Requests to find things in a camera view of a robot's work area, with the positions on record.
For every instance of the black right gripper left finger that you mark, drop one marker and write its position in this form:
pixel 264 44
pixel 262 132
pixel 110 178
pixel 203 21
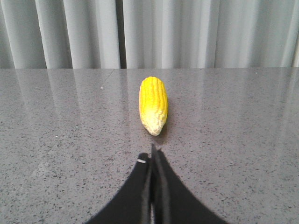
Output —
pixel 131 205

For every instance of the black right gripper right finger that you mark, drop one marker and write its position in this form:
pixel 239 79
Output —
pixel 172 202

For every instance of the yellow corn cob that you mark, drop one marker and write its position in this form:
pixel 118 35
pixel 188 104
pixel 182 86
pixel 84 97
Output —
pixel 153 105

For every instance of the grey pleated curtain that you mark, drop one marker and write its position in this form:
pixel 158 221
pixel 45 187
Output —
pixel 131 34

